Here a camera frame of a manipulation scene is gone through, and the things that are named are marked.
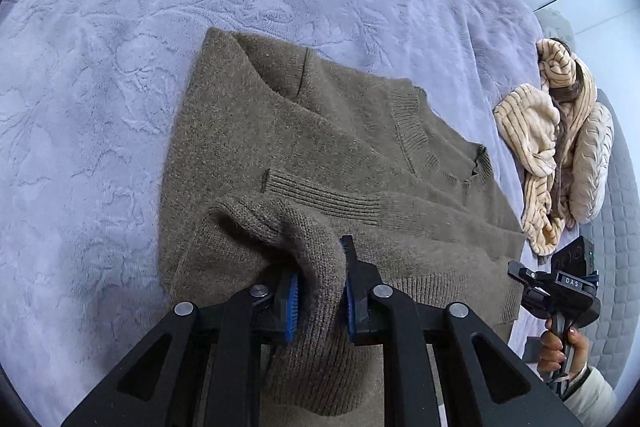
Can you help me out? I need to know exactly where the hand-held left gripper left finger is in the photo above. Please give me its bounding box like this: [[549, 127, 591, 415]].
[[60, 269, 300, 427]]

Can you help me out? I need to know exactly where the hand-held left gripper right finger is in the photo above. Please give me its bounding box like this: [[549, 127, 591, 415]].
[[340, 236, 583, 427]]

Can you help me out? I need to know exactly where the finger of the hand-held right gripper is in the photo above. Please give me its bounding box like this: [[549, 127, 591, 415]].
[[522, 288, 551, 318], [507, 259, 553, 288]]

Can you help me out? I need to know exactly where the brown knit sweater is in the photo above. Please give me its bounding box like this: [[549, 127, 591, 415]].
[[159, 27, 526, 418]]

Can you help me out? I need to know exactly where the person's right forearm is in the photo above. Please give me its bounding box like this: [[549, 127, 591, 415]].
[[560, 363, 620, 427]]

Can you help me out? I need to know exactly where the person's right hand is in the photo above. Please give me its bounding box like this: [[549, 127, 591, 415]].
[[537, 317, 588, 380]]

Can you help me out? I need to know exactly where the grey quilted bedspread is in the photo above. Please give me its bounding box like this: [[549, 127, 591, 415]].
[[550, 87, 640, 388]]

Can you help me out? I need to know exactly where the round cream pleated cushion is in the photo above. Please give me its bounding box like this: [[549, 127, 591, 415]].
[[570, 102, 615, 223]]

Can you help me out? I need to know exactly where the cream striped fleece robe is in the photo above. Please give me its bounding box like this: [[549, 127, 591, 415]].
[[492, 38, 598, 258]]

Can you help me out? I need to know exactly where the lavender embossed blanket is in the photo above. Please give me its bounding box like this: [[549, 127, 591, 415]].
[[0, 0, 551, 427]]

